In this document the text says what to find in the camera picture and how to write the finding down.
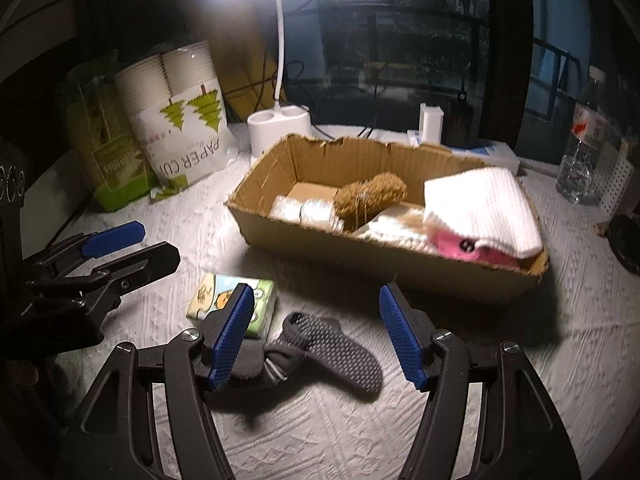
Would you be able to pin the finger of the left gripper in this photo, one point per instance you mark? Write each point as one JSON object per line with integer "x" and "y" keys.
{"x": 82, "y": 247}
{"x": 122, "y": 275}

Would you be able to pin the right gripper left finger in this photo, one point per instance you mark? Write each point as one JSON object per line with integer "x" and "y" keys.
{"x": 114, "y": 435}

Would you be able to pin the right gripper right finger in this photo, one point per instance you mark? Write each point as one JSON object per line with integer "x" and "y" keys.
{"x": 520, "y": 433}

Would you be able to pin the tissue pack with cartoon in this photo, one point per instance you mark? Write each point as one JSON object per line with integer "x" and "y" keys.
{"x": 216, "y": 290}

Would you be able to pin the grey socks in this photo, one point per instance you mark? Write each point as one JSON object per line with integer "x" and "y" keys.
{"x": 305, "y": 339}

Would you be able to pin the bubble wrap bundle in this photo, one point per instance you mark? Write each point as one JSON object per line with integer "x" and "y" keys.
{"x": 319, "y": 214}

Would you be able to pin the pink plush toy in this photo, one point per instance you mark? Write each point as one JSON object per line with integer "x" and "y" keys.
{"x": 453, "y": 246}

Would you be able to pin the brown fuzzy ball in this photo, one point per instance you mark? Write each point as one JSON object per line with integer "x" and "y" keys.
{"x": 360, "y": 201}

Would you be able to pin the white paper towel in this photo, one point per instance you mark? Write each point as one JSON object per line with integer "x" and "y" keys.
{"x": 487, "y": 206}
{"x": 400, "y": 226}

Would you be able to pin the green paper cup pack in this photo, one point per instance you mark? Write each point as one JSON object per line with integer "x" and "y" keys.
{"x": 114, "y": 163}

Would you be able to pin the white patterned tablecloth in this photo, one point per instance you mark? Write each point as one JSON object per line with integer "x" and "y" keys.
{"x": 580, "y": 329}

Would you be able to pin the white paper cup pack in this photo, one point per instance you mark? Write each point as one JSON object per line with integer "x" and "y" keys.
{"x": 174, "y": 103}

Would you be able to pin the cardboard box tray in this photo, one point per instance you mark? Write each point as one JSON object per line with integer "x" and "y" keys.
{"x": 307, "y": 169}

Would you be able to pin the black round object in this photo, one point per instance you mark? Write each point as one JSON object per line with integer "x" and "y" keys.
{"x": 623, "y": 235}

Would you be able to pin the clear water bottle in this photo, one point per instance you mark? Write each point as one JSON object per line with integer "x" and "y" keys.
{"x": 588, "y": 131}

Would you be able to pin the white perforated organizer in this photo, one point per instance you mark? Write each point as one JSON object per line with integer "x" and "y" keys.
{"x": 615, "y": 183}

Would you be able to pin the white power strip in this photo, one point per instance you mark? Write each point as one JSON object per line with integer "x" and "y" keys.
{"x": 493, "y": 153}

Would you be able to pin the black charger adapter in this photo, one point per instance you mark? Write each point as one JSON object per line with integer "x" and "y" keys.
{"x": 457, "y": 131}

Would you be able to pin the white charger adapter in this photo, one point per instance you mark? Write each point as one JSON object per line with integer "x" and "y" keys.
{"x": 430, "y": 124}

